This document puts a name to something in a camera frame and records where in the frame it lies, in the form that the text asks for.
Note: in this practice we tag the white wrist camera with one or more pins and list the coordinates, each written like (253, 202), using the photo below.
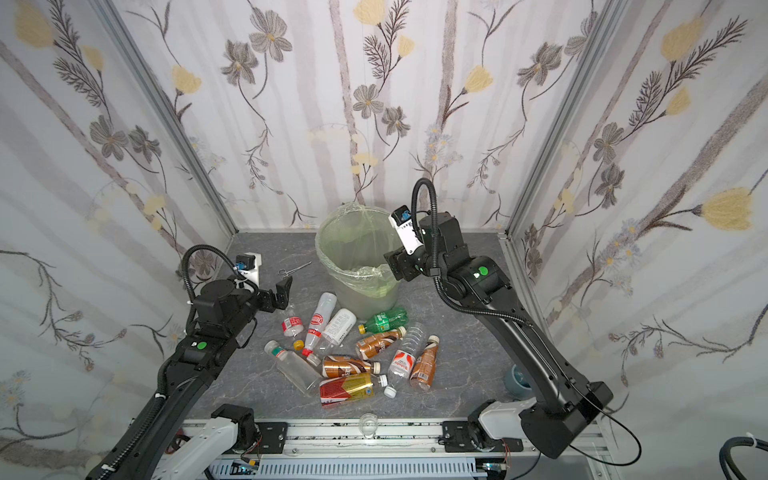
(248, 265)
(402, 221)

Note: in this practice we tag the aluminium rail base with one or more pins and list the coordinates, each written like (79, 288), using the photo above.
(302, 439)

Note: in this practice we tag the white label lying bottle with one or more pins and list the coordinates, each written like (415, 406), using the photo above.
(339, 327)

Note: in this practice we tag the tall white red bottle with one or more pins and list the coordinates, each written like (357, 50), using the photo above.
(319, 321)

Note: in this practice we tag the green plastic waste bin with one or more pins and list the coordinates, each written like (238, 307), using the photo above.
(360, 282)

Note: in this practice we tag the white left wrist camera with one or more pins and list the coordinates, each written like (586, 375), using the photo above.
(248, 265)

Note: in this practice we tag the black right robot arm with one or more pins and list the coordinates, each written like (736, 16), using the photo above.
(564, 401)

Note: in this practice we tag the orange brown drink bottle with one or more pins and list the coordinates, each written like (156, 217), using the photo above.
(424, 369)

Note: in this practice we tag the brown coffee bottle lower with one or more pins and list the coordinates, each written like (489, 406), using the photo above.
(337, 366)

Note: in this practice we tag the clear glass bulb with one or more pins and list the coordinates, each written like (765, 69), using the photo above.
(368, 425)

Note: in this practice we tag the clear square bottle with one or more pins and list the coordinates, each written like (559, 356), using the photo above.
(297, 370)

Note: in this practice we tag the green soda bottle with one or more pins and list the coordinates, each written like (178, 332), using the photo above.
(385, 321)

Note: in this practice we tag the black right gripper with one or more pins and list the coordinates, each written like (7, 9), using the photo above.
(405, 264)

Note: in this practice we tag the red yellow tea bottle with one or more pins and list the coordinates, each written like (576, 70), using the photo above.
(350, 388)

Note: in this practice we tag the white slotted cable duct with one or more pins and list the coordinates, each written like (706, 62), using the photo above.
(381, 468)

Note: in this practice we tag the teal ceramic cup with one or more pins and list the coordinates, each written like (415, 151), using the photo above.
(516, 384)

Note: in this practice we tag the green translucent bin liner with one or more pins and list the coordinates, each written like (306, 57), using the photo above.
(354, 246)

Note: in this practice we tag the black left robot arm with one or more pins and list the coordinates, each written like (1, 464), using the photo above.
(190, 370)

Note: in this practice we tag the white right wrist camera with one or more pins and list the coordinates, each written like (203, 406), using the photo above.
(402, 221)

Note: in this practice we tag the brown coffee bottle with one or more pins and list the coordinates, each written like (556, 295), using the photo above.
(370, 346)
(337, 366)

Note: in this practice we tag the small red label bottle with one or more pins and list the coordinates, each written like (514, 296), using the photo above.
(292, 326)

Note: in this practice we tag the clear water bottle red label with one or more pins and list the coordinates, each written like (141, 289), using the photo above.
(404, 359)

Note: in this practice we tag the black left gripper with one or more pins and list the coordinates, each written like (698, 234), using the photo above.
(268, 297)

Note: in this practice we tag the small metal scissors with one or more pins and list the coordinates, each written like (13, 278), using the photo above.
(290, 271)

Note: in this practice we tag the brown coffee bottle upper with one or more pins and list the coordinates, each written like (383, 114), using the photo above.
(370, 346)

